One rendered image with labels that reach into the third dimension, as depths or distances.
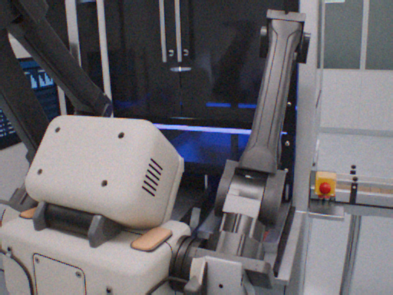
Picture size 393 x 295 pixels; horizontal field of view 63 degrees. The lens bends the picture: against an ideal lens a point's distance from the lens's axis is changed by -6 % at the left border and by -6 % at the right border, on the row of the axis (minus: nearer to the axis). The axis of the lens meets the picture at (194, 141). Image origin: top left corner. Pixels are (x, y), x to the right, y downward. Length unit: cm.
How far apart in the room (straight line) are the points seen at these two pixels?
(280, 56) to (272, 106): 10
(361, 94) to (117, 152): 550
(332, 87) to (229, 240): 540
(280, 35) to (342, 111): 523
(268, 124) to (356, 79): 525
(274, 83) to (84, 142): 34
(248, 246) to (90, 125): 29
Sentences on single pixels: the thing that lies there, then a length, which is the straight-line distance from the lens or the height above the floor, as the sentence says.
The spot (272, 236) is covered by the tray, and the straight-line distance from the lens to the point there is 115.
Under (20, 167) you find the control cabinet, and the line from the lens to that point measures 140.
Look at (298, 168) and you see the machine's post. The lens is 125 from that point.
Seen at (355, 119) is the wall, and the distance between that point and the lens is 591.
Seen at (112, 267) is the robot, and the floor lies 123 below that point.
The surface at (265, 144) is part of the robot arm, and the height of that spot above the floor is 132.
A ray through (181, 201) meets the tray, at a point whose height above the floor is 88.
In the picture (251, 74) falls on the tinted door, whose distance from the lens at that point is 121.
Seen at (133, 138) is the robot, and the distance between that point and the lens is 47.
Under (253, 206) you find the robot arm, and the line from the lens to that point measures 52.
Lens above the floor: 149
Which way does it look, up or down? 16 degrees down
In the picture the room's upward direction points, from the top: 2 degrees counter-clockwise
